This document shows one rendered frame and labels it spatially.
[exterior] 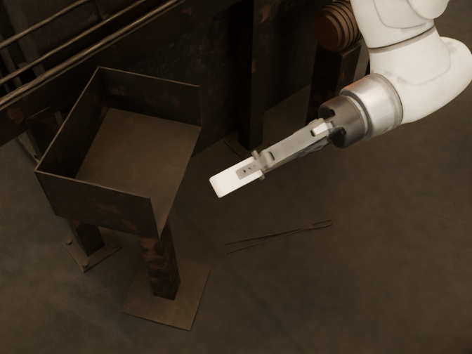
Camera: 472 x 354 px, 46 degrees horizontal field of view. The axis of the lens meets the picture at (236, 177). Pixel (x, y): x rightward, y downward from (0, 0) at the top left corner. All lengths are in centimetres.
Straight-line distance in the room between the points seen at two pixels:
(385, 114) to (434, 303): 92
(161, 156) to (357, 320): 77
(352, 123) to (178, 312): 91
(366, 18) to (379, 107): 13
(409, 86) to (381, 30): 9
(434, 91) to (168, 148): 51
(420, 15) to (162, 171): 54
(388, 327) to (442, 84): 88
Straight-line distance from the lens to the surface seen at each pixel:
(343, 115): 81
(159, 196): 104
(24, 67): 124
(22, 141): 193
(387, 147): 194
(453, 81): 89
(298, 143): 76
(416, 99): 86
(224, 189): 77
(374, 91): 83
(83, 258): 169
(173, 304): 158
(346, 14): 155
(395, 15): 82
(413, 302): 165
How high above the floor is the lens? 145
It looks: 54 degrees down
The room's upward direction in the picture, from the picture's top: straight up
